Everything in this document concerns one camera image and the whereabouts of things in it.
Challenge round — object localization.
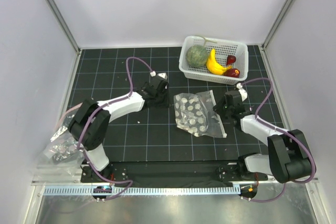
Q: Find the clear polka dot zip bag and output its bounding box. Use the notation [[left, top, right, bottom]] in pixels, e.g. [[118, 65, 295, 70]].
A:
[[173, 90, 227, 138]]

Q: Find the yellow banana bunch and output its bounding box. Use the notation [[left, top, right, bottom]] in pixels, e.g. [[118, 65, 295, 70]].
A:
[[206, 49, 228, 76]]

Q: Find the green netted melon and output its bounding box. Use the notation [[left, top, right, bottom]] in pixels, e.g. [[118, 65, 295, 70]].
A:
[[186, 45, 208, 67]]

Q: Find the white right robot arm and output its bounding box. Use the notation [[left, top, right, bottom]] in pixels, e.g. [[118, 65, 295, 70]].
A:
[[213, 89, 316, 184]]

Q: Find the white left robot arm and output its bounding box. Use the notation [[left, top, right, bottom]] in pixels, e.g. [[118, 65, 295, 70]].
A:
[[68, 73, 170, 182]]

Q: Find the pile of spare zip bags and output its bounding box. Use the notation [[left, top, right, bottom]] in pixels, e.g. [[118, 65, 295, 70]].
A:
[[33, 103, 84, 183]]

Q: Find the red apple near front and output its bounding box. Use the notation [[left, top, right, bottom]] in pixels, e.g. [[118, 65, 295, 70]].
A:
[[224, 68, 240, 78]]

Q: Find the red apple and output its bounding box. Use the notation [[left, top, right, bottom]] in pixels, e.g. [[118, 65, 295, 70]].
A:
[[224, 68, 240, 78], [226, 55, 236, 66]]

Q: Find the black grid cutting mat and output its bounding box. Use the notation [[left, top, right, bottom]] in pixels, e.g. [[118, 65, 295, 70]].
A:
[[68, 45, 283, 162]]

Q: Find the red apple at back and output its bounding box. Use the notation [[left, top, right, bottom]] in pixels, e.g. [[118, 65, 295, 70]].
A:
[[226, 55, 236, 66]]

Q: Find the white perforated plastic basket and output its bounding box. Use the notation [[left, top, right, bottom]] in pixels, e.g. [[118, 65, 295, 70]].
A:
[[179, 36, 249, 85]]

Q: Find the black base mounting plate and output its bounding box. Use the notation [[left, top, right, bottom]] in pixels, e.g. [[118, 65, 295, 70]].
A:
[[80, 160, 268, 188]]

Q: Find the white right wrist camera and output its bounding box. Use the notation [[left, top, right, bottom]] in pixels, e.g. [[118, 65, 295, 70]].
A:
[[236, 83, 248, 102]]

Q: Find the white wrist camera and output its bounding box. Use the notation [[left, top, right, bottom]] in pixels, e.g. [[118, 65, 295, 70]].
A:
[[157, 72, 168, 80], [236, 83, 248, 102]]

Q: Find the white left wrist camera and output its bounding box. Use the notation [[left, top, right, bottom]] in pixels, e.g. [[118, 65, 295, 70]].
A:
[[157, 72, 168, 80]]

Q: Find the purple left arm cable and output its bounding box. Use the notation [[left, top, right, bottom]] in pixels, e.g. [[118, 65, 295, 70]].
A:
[[76, 57, 157, 201]]

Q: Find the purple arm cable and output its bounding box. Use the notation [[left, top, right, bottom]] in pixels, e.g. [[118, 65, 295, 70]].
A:
[[240, 78, 317, 203], [76, 57, 157, 201]]

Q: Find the white slotted cable duct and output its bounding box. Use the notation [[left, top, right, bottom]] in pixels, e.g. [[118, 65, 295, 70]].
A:
[[43, 184, 240, 197]]

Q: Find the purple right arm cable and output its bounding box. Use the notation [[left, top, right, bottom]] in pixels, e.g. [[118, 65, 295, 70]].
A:
[[240, 78, 317, 203]]

